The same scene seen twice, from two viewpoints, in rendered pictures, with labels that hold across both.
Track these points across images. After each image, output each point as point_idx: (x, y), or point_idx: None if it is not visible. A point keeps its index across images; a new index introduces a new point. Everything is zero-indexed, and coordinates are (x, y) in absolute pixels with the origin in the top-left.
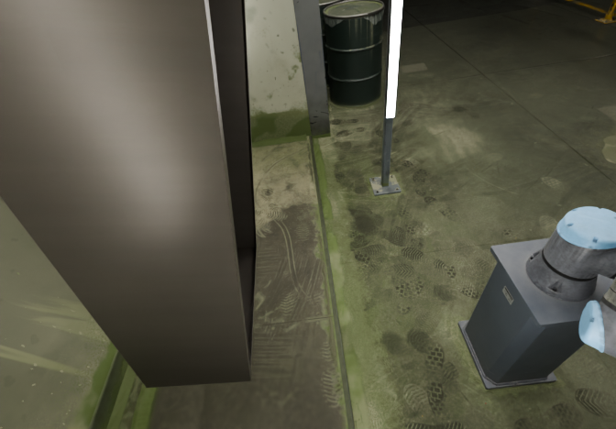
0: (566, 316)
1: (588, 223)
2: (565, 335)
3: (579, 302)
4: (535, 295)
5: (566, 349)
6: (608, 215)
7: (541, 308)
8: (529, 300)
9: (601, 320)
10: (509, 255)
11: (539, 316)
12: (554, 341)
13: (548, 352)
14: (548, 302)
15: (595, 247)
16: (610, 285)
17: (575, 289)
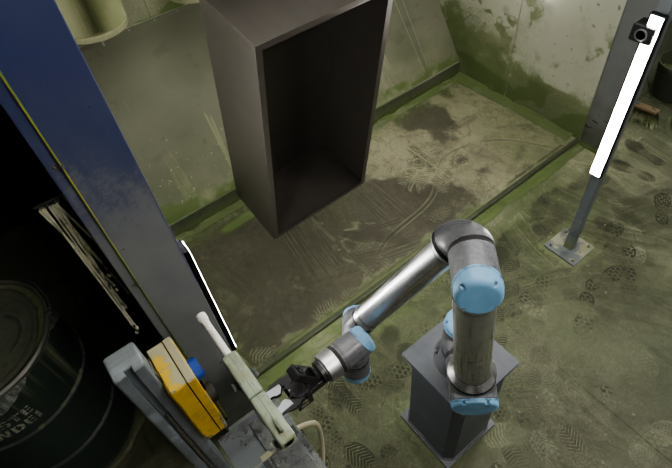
0: (421, 368)
1: None
2: (429, 396)
3: (441, 374)
4: (427, 346)
5: (439, 422)
6: None
7: (417, 352)
8: (419, 343)
9: (350, 308)
10: None
11: (408, 352)
12: (425, 396)
13: (427, 410)
14: (426, 355)
15: (444, 327)
16: None
17: (441, 360)
